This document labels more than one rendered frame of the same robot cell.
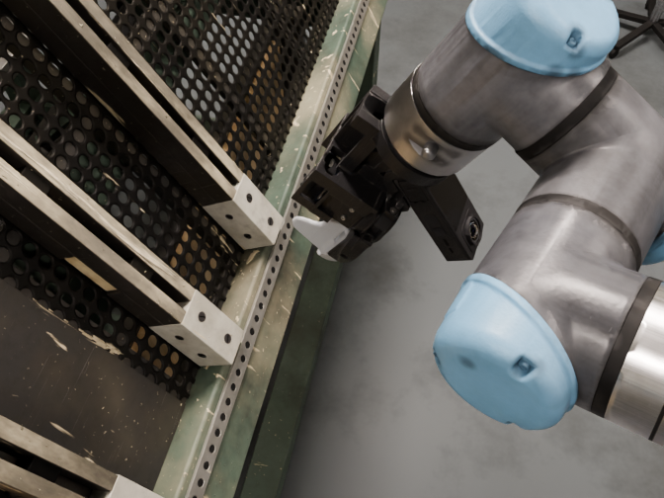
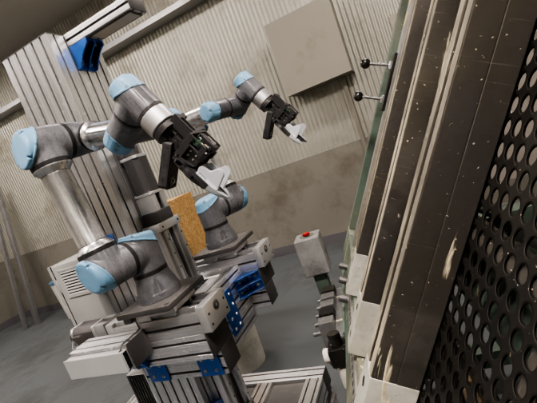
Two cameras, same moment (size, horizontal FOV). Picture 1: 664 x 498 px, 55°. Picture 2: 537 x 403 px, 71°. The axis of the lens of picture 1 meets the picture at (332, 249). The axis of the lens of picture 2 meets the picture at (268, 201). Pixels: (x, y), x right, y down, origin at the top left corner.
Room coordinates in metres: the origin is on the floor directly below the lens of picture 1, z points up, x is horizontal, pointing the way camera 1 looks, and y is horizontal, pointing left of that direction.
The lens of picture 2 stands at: (1.22, 0.11, 1.39)
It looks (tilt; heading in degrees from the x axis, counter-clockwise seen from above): 8 degrees down; 181
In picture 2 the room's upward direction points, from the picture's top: 20 degrees counter-clockwise
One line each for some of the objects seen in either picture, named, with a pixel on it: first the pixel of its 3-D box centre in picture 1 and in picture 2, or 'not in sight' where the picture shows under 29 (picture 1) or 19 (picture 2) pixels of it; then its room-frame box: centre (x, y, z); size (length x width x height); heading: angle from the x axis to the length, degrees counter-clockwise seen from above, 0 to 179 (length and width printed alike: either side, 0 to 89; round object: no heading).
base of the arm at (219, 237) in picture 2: not in sight; (219, 233); (-0.48, -0.19, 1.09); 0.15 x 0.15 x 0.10
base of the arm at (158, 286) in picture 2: not in sight; (155, 281); (-0.02, -0.37, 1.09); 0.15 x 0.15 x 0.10
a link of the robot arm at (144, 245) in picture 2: not in sight; (140, 251); (-0.02, -0.38, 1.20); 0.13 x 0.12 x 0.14; 145
